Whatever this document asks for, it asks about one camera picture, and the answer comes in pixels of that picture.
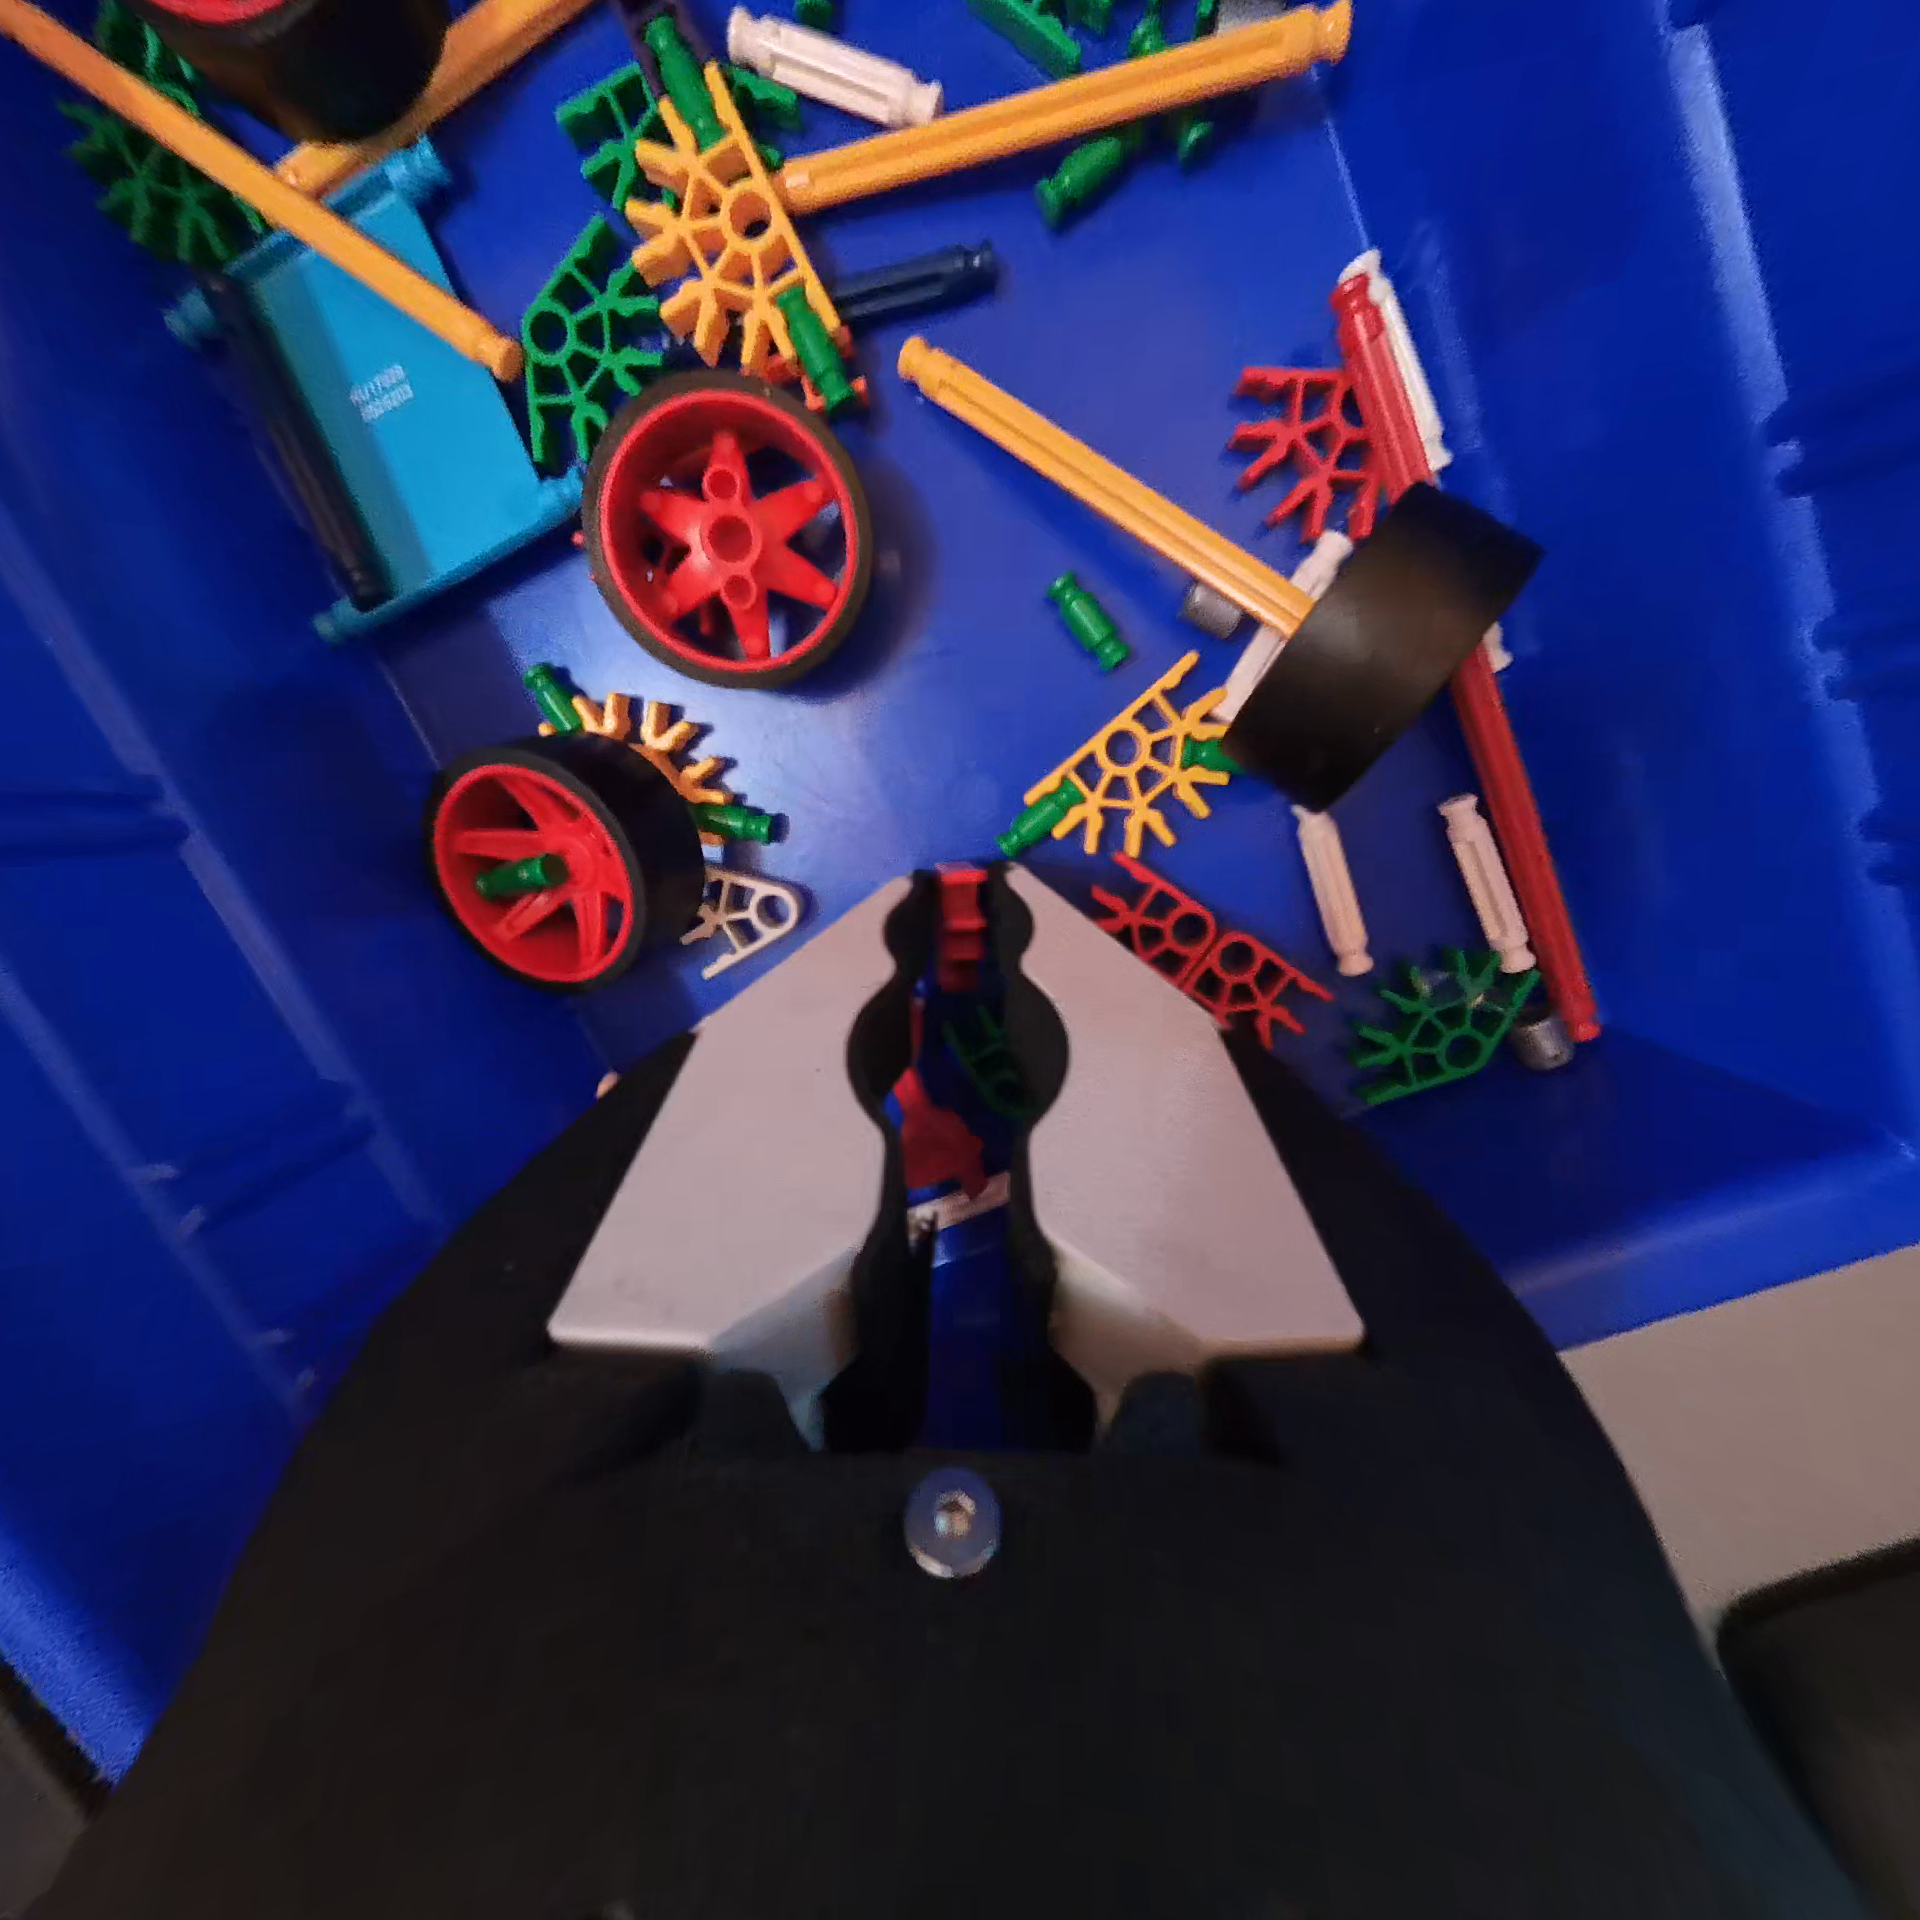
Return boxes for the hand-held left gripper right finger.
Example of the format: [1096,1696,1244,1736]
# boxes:
[983,867,1368,1450]

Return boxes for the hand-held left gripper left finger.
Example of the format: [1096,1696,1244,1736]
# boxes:
[546,871,938,1450]

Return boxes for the red toy fan connector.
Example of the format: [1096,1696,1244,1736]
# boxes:
[1183,928,1335,1050]
[885,1064,992,1202]
[1090,855,1220,976]
[1229,364,1390,543]
[930,859,993,993]

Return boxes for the tagged blue plastic bin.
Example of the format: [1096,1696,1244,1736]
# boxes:
[0,0,1920,1787]

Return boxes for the green fan toy connector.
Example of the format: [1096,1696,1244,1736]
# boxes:
[554,59,804,212]
[521,216,669,474]
[58,0,264,273]
[944,1007,1037,1121]
[1351,948,1544,1110]

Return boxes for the white fan toy connector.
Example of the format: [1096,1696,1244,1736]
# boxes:
[680,867,806,982]

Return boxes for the white short toy rod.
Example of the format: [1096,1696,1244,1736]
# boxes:
[727,7,944,127]
[1293,804,1373,976]
[1215,534,1352,722]
[1437,796,1535,974]

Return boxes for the red toy wheel black tyre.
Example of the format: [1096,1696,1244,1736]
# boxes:
[127,0,452,145]
[423,731,706,994]
[581,371,876,692]

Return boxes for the yellow fan toy connector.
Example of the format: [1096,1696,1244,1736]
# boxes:
[1026,651,1231,858]
[576,692,736,812]

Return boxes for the red long toy rod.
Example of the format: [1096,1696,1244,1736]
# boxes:
[1333,276,1599,1044]

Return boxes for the group of green toy rods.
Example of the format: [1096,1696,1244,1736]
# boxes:
[477,0,1238,905]

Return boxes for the yellow long toy rod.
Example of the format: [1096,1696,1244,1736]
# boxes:
[895,336,1314,633]
[773,0,1352,212]
[0,0,528,385]

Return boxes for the light blue toy panel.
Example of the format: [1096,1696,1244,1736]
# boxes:
[164,135,588,647]

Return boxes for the white long toy rod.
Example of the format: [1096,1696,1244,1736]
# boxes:
[1358,248,1513,671]

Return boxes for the dark blue toy rod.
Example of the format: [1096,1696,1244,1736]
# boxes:
[831,243,998,321]

